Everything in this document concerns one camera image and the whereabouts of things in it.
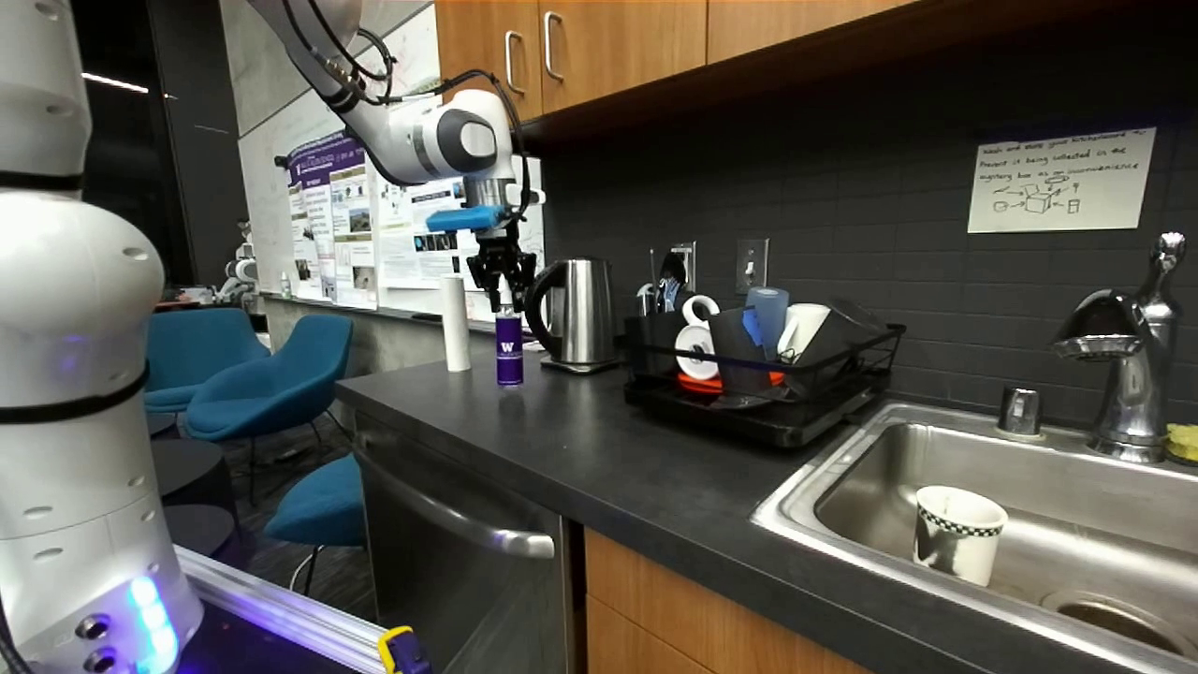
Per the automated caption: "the robot cart with yellow corner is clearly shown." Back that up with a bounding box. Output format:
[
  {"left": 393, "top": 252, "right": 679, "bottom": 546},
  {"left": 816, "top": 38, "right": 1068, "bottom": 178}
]
[{"left": 171, "top": 543, "right": 433, "bottom": 674}]

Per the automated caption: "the stainless steel electric kettle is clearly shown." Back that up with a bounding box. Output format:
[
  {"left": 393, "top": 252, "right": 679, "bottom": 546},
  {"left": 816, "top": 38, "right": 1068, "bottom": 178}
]
[{"left": 521, "top": 256, "right": 616, "bottom": 378}]

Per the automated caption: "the red dish item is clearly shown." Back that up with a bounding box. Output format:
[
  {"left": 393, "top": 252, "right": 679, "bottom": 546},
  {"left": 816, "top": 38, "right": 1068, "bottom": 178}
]
[{"left": 672, "top": 370, "right": 728, "bottom": 399}]

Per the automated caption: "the blue shell chair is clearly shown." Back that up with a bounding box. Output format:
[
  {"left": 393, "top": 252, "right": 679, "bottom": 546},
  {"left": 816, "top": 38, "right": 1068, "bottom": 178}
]
[
  {"left": 178, "top": 309, "right": 359, "bottom": 449},
  {"left": 263, "top": 449, "right": 374, "bottom": 553},
  {"left": 143, "top": 305, "right": 274, "bottom": 423}
]

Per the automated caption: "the purple header poster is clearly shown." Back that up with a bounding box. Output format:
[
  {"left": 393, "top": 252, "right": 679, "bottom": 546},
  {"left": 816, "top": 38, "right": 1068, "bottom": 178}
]
[{"left": 274, "top": 127, "right": 377, "bottom": 309}]

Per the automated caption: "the white wall whiteboard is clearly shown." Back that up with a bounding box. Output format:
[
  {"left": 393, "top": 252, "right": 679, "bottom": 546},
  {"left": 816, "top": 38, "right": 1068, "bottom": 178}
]
[{"left": 234, "top": 2, "right": 546, "bottom": 344}]

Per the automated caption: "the stainless steel dishwasher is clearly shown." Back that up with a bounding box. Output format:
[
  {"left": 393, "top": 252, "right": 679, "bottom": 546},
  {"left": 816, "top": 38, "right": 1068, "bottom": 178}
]
[{"left": 353, "top": 417, "right": 584, "bottom": 674}]

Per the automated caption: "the chrome faucet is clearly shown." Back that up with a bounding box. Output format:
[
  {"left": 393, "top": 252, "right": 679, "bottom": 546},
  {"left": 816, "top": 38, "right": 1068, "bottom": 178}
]
[{"left": 1050, "top": 228, "right": 1191, "bottom": 463}]

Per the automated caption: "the blue cup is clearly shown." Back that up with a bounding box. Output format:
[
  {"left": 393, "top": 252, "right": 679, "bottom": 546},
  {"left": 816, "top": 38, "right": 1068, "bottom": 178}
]
[{"left": 742, "top": 283, "right": 792, "bottom": 360}]

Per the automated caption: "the white cup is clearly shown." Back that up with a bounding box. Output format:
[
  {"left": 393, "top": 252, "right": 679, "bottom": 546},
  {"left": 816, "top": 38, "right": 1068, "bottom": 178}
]
[{"left": 776, "top": 298, "right": 836, "bottom": 368}]

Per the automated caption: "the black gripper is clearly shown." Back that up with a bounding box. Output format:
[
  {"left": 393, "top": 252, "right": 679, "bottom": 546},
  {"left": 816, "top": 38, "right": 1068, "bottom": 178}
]
[{"left": 466, "top": 228, "right": 544, "bottom": 318}]

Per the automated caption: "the ceiling light strip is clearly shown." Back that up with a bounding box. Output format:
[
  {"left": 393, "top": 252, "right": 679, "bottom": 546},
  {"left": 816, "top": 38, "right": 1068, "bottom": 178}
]
[{"left": 73, "top": 66, "right": 157, "bottom": 100}]

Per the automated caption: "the black dish drying rack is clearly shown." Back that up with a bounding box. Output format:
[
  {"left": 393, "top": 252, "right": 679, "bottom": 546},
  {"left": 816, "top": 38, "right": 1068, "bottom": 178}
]
[{"left": 621, "top": 246, "right": 908, "bottom": 451}]

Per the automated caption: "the white ring-shaped dish item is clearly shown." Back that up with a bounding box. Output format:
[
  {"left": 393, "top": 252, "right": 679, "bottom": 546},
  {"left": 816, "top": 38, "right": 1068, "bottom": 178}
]
[{"left": 669, "top": 290, "right": 725, "bottom": 384}]

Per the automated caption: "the white paper wall note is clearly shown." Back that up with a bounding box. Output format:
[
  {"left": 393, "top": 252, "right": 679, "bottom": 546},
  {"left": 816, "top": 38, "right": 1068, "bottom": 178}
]
[{"left": 961, "top": 124, "right": 1162, "bottom": 241}]

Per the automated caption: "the yellow sponge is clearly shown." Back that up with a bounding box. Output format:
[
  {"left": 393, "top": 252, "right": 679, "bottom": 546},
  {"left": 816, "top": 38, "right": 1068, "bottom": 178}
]
[{"left": 1162, "top": 419, "right": 1198, "bottom": 463}]

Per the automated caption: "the wooden base cabinet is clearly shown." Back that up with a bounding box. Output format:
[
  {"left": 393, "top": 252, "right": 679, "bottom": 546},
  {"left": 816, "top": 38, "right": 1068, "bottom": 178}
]
[{"left": 581, "top": 519, "right": 876, "bottom": 674}]

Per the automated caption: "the purple pump bottle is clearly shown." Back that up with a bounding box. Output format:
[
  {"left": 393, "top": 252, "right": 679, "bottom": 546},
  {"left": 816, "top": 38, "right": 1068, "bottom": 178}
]
[{"left": 489, "top": 289, "right": 529, "bottom": 388}]

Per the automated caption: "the white patterned mug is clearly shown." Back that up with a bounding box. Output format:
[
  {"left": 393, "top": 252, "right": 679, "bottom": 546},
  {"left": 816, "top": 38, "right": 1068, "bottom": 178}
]
[{"left": 906, "top": 481, "right": 1009, "bottom": 593}]

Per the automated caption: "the white paper towel roll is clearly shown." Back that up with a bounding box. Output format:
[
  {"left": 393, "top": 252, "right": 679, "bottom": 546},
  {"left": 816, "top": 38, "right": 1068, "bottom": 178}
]
[{"left": 439, "top": 268, "right": 476, "bottom": 373}]

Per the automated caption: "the stainless steel sink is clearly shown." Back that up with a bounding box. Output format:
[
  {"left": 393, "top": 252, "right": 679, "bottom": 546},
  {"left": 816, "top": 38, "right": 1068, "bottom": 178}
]
[{"left": 743, "top": 392, "right": 1198, "bottom": 674}]

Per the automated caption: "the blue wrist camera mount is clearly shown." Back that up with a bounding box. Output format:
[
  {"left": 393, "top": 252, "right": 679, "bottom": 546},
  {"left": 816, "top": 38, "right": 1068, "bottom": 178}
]
[{"left": 422, "top": 203, "right": 508, "bottom": 241}]

